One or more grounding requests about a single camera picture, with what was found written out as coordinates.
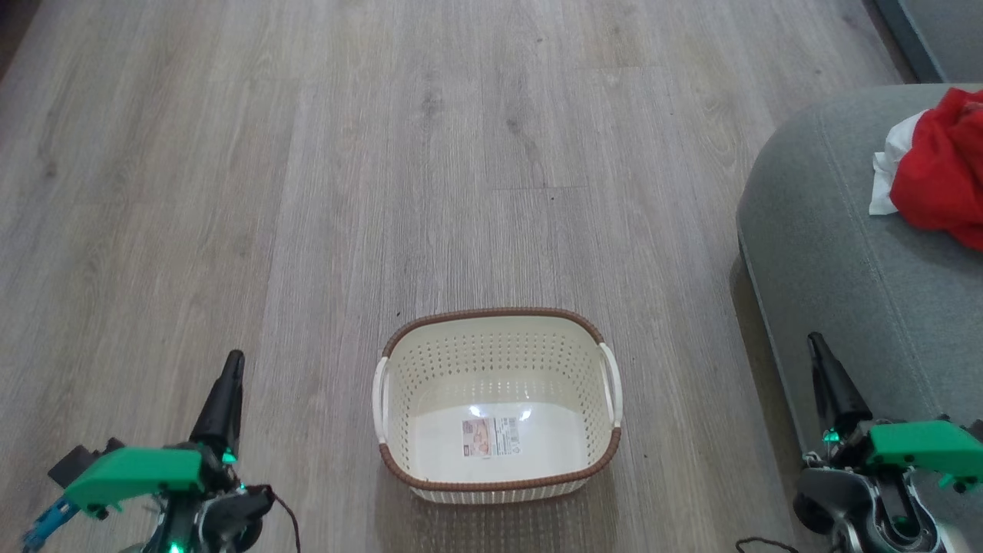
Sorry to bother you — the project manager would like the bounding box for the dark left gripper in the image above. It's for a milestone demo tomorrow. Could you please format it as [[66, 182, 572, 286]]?
[[142, 350, 276, 553]]

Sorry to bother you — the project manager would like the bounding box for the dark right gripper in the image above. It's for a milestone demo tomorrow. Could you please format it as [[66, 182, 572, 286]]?
[[791, 332, 953, 553]]

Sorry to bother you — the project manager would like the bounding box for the white clothing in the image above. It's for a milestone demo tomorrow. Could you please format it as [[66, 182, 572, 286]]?
[[869, 110, 930, 217]]

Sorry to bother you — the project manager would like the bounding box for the red clothing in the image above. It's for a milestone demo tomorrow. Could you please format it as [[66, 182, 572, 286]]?
[[889, 87, 983, 252]]

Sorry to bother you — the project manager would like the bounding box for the printed basket sticker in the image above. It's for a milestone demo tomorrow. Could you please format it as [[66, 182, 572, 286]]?
[[461, 416, 523, 459]]

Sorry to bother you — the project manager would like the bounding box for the cream perforated laundry basket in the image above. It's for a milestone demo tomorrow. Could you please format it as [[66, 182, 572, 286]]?
[[372, 307, 624, 505]]

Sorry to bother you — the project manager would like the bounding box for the grey sofa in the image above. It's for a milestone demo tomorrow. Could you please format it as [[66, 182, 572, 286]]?
[[736, 83, 983, 553]]

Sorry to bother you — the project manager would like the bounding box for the dark grey sofa section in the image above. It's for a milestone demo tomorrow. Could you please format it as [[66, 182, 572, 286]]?
[[872, 0, 983, 84]]

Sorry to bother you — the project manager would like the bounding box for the blue cable connector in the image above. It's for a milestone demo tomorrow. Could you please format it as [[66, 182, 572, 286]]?
[[22, 495, 81, 550]]

